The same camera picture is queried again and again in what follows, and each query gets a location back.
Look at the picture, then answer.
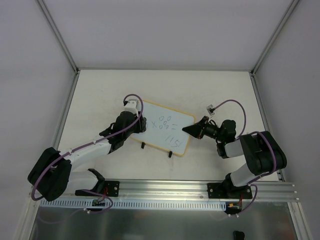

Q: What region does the yellow framed whiteboard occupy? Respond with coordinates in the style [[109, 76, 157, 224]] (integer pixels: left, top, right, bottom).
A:
[[131, 100, 196, 156]]

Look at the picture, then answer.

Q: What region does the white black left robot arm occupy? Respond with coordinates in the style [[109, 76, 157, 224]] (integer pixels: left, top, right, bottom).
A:
[[27, 111, 147, 202]]

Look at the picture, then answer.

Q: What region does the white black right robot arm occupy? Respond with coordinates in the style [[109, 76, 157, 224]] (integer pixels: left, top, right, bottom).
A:
[[182, 116, 287, 200]]

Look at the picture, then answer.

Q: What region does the black object bottom edge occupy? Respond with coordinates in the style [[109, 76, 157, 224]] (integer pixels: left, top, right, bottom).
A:
[[233, 230, 245, 240]]

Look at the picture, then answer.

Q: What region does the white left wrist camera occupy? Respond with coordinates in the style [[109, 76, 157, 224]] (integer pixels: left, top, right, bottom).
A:
[[123, 99, 139, 115]]

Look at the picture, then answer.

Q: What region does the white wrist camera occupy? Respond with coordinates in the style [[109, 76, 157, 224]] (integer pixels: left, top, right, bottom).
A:
[[123, 99, 139, 115], [206, 104, 215, 116]]

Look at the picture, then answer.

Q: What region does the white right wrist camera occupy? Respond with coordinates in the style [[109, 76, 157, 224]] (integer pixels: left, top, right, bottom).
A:
[[206, 104, 215, 116]]

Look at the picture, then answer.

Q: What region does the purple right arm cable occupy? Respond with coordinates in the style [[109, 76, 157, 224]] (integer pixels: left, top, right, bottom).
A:
[[211, 99, 280, 218]]

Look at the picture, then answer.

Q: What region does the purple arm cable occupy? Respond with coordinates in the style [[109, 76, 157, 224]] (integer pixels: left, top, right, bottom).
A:
[[211, 99, 280, 218], [31, 93, 144, 224]]

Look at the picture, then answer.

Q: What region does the aluminium mounting rail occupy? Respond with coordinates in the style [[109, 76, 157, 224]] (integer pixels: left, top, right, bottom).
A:
[[74, 177, 301, 202]]

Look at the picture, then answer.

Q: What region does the white slotted cable duct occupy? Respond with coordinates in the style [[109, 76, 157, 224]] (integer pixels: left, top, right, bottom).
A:
[[40, 198, 227, 212]]

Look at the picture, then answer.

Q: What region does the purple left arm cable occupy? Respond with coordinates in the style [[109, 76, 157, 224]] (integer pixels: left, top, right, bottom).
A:
[[31, 93, 144, 224]]

